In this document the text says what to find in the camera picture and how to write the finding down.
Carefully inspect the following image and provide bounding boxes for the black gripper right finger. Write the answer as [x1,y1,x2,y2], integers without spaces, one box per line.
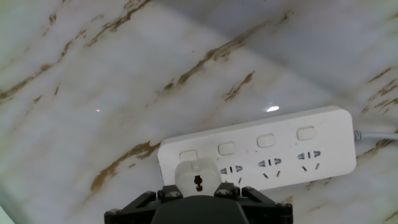
[215,183,294,224]

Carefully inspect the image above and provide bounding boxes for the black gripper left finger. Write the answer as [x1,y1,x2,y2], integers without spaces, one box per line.
[104,185,184,224]

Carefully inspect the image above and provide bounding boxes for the white plug adapter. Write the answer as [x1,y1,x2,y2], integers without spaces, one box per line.
[174,157,223,197]

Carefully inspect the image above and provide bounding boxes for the white four-socket power strip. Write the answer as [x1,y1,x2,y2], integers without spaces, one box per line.
[157,105,358,191]

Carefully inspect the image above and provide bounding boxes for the glossy marble pattern mat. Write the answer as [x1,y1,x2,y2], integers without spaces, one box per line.
[0,0,398,224]

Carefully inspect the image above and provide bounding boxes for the grey power strip cable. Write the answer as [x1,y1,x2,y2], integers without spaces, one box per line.
[353,129,398,142]

